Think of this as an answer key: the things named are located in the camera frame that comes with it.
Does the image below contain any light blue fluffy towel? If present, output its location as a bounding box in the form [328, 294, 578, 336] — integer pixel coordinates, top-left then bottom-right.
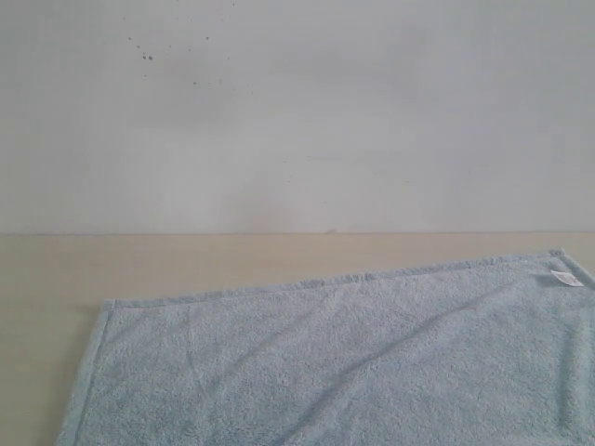
[57, 250, 594, 445]

